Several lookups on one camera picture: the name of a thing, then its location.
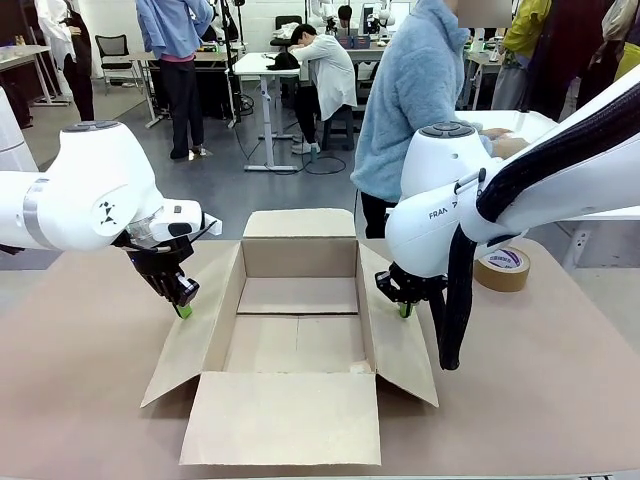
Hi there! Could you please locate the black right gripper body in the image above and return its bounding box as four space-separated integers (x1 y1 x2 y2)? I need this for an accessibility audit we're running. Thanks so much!
375 264 448 301

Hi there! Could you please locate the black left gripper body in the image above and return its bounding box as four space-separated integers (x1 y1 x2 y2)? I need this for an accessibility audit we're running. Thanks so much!
113 234 195 286

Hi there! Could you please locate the brown packing tape roll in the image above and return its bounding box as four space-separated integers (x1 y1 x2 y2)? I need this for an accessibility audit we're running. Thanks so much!
473 245 532 293

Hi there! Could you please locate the brown cardboard box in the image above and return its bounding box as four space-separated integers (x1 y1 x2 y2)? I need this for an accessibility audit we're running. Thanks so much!
139 208 440 467

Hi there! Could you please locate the person's right hand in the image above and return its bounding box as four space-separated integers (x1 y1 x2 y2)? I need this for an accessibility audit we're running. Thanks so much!
499 137 531 159

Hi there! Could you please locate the black stool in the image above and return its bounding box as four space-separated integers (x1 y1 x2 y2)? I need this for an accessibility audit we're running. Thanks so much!
322 107 357 151

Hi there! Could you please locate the person in light blue fleece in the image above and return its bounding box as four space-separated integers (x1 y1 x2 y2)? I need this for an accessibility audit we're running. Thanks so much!
349 0 504 240

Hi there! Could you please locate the person in white coat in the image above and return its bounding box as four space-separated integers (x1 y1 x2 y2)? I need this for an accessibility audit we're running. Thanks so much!
34 0 96 122

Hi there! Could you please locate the white side table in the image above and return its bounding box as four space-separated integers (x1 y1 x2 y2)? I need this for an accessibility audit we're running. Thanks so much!
457 109 640 269

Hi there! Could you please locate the brown top desk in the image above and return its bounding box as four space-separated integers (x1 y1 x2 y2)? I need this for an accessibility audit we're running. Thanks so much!
130 49 241 127

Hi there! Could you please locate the black mesh office chair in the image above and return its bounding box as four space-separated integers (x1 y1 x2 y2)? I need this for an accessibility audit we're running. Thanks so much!
94 33 144 96

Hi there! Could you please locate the white standing desk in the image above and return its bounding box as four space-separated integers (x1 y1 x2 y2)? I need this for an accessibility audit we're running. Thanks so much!
232 49 304 172

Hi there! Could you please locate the seated person in white shirt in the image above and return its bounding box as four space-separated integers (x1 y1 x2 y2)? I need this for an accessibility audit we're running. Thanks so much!
290 22 359 155

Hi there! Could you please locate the person in loose blue shirt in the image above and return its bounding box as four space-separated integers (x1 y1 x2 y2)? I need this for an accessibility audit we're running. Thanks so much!
134 0 215 161

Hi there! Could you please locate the black bag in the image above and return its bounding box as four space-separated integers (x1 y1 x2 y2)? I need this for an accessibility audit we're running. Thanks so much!
265 51 301 71

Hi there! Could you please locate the grey work table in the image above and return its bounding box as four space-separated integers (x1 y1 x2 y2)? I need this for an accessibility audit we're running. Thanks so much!
0 43 71 106

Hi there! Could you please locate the person in dark maroon coat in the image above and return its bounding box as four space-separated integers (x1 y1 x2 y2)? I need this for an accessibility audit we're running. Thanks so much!
527 0 621 124

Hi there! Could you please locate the person in yellow jacket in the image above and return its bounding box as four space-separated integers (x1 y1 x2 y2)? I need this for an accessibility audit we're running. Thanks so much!
492 0 554 111

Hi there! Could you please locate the person in yellow-green skirt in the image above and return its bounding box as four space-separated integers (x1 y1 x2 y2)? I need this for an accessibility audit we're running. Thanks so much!
589 0 640 84

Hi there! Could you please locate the black braided cable sleeve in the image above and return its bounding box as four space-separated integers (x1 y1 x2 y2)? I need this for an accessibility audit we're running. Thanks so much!
437 87 640 371

